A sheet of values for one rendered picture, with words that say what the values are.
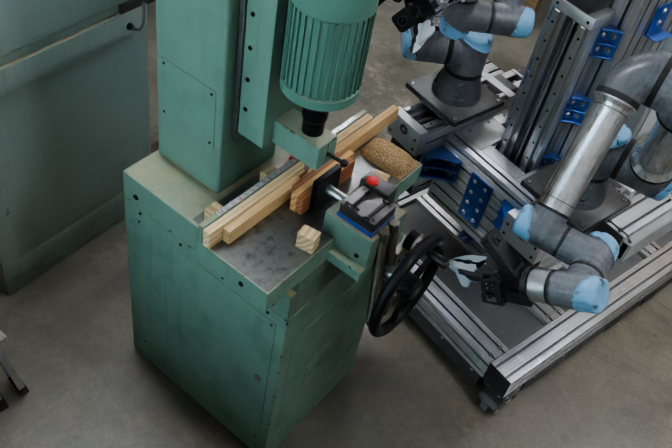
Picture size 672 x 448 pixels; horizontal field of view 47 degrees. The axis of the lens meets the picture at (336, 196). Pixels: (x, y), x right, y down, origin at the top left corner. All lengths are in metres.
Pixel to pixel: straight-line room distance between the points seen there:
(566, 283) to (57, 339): 1.69
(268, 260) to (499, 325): 1.13
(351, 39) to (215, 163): 0.55
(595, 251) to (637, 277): 1.29
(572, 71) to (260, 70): 0.91
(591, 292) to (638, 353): 1.47
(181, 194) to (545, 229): 0.89
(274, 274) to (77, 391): 1.07
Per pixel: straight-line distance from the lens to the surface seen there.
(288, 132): 1.79
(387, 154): 1.98
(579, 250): 1.70
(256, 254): 1.73
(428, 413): 2.64
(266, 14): 1.62
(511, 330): 2.65
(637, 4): 2.15
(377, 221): 1.71
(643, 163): 2.04
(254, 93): 1.75
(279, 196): 1.80
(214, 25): 1.69
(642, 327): 3.17
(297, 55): 1.59
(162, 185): 2.01
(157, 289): 2.27
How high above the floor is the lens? 2.22
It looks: 44 degrees down
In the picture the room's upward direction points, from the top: 12 degrees clockwise
